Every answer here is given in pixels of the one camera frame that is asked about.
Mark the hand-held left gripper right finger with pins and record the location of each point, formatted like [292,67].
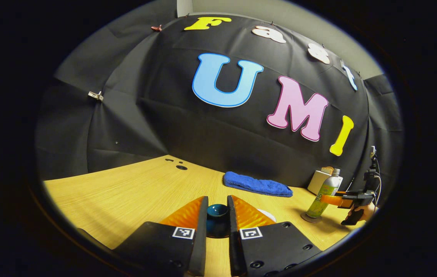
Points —
[234,238]

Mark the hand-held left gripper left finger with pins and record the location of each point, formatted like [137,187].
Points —
[201,238]

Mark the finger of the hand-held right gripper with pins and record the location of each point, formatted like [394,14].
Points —
[337,200]

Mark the silver water bottle green label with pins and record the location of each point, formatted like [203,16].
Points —
[324,194]

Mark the teal teacup lid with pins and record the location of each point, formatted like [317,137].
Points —
[217,224]

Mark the round brown coaster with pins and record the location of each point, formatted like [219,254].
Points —
[311,219]

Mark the white toaster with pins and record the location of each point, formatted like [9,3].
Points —
[316,181]

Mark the bread slice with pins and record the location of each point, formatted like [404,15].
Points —
[327,169]

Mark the blue folded towel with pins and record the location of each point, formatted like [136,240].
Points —
[257,185]

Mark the black backdrop cloth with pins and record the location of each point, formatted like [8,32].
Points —
[210,130]

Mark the silver clip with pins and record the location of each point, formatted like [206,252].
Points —
[95,95]

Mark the red clip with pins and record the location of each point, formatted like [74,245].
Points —
[156,28]

